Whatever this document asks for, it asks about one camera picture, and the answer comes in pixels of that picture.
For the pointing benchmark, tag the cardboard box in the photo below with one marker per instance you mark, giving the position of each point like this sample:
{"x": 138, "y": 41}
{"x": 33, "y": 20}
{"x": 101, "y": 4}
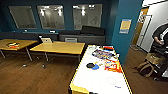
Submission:
{"x": 155, "y": 58}

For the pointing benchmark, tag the orange flat box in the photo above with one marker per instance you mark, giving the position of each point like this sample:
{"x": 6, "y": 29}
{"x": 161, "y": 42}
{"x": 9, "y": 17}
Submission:
{"x": 108, "y": 48}

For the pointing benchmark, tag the orange snack bag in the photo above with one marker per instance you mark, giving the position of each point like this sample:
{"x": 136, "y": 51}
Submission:
{"x": 112, "y": 66}

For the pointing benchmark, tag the blue round paddle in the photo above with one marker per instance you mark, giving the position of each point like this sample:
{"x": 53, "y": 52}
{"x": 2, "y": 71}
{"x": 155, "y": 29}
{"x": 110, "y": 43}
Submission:
{"x": 96, "y": 67}

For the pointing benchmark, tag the yellow wall sign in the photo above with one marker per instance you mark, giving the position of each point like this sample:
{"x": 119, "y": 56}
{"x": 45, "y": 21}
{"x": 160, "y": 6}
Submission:
{"x": 125, "y": 26}

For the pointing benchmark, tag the open silver laptop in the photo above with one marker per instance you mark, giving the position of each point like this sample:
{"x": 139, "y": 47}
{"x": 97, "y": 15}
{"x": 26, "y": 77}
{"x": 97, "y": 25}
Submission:
{"x": 46, "y": 40}

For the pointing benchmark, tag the colourful game box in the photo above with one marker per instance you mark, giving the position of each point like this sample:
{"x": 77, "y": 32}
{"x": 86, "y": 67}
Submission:
{"x": 105, "y": 54}

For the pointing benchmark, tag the brown backpack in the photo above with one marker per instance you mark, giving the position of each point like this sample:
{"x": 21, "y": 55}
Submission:
{"x": 145, "y": 69}

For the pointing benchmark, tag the long wooden table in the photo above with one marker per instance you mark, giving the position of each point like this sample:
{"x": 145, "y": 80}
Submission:
{"x": 23, "y": 43}
{"x": 60, "y": 47}

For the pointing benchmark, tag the glass wall window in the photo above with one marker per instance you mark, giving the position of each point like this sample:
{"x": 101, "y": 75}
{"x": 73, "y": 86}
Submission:
{"x": 87, "y": 16}
{"x": 50, "y": 16}
{"x": 22, "y": 17}

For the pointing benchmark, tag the dark low bench seat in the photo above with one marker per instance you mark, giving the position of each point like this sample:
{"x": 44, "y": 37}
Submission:
{"x": 20, "y": 35}

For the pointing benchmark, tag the yellow-legged gaming table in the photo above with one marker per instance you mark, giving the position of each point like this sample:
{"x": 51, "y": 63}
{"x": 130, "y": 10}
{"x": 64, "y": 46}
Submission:
{"x": 100, "y": 80}

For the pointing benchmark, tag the red and black object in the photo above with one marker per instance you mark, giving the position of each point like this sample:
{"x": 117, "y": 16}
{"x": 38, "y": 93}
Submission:
{"x": 12, "y": 45}

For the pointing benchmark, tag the wooden door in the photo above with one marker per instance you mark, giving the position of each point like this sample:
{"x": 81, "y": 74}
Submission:
{"x": 139, "y": 28}

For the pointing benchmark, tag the black wheeled cart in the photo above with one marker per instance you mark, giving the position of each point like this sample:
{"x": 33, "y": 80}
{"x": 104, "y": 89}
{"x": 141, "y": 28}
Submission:
{"x": 163, "y": 65}

